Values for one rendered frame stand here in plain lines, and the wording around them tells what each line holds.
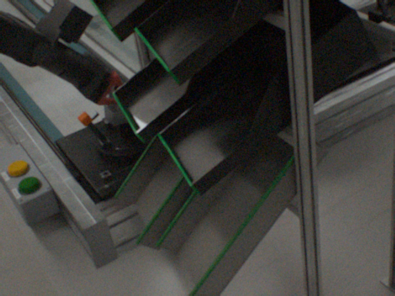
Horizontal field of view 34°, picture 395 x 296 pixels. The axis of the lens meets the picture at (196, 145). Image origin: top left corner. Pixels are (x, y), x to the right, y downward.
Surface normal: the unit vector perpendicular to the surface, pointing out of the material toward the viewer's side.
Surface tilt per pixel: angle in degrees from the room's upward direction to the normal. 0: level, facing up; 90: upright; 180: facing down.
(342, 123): 90
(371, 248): 0
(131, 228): 90
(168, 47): 25
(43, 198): 90
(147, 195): 45
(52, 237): 0
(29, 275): 0
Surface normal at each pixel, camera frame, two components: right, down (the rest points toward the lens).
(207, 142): -0.52, -0.59
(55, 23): -0.33, -0.21
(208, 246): -0.76, -0.34
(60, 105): -0.15, -0.80
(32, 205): 0.51, 0.43
